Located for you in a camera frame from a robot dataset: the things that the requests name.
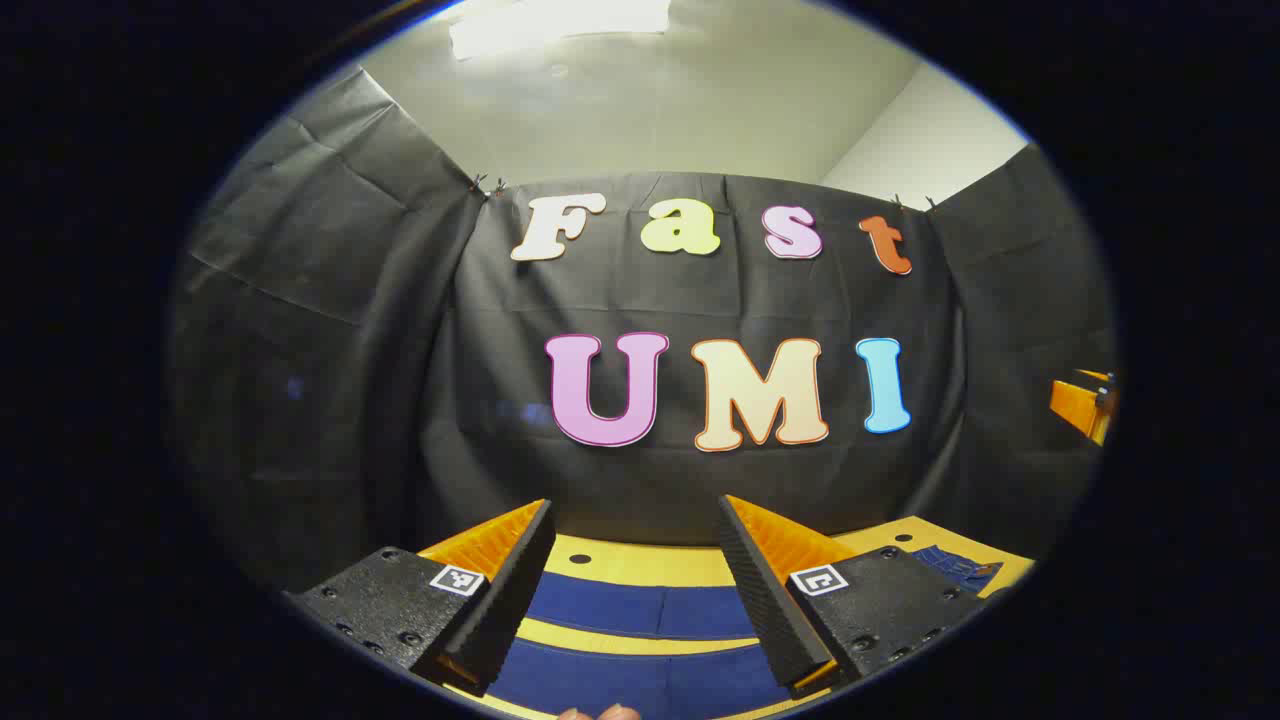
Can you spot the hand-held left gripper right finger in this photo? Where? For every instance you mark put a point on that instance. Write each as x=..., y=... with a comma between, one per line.
x=765, y=600

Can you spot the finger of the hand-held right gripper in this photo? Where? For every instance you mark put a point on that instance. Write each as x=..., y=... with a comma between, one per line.
x=1080, y=405

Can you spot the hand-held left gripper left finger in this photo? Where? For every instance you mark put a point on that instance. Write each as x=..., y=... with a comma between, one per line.
x=510, y=590

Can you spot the blue denim jeans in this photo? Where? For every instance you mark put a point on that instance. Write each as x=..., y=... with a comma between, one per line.
x=640, y=610

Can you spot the black backdrop cloth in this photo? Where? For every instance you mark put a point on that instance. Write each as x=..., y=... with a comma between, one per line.
x=660, y=480

